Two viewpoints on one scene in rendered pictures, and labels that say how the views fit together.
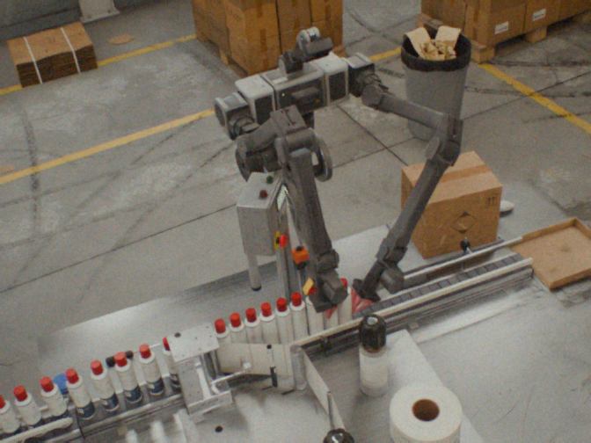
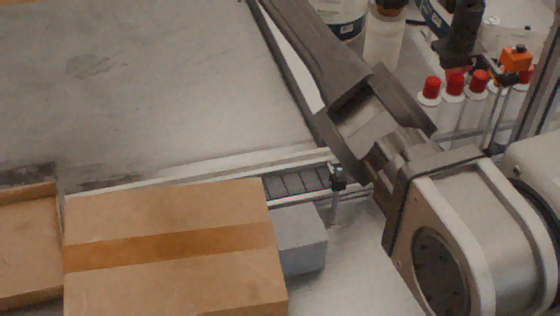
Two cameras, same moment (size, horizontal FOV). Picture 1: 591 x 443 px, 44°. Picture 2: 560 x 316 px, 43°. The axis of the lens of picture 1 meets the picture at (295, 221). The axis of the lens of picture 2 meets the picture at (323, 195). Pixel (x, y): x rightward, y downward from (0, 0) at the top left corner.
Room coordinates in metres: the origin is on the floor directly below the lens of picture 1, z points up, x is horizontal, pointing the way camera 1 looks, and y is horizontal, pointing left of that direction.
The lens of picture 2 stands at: (2.83, -0.47, 1.94)
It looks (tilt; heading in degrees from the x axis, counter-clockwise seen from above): 47 degrees down; 172
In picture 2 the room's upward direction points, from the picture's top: 7 degrees clockwise
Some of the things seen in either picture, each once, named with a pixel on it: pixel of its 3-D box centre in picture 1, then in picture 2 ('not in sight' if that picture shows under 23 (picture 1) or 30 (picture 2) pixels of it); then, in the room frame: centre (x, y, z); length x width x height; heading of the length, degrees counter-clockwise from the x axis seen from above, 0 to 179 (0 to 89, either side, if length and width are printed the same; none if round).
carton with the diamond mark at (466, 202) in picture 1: (448, 204); (178, 298); (2.19, -0.59, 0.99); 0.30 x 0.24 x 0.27; 101
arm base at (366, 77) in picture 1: (368, 83); (413, 179); (2.36, -0.32, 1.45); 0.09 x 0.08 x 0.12; 113
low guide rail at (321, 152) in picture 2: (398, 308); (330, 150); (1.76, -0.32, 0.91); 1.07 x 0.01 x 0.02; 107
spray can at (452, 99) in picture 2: (329, 307); (446, 115); (1.72, -0.08, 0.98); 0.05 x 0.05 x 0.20
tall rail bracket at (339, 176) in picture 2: not in sight; (331, 188); (1.88, -0.33, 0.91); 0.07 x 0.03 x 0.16; 17
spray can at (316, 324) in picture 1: (314, 311); (469, 112); (1.71, -0.03, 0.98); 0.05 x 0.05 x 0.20
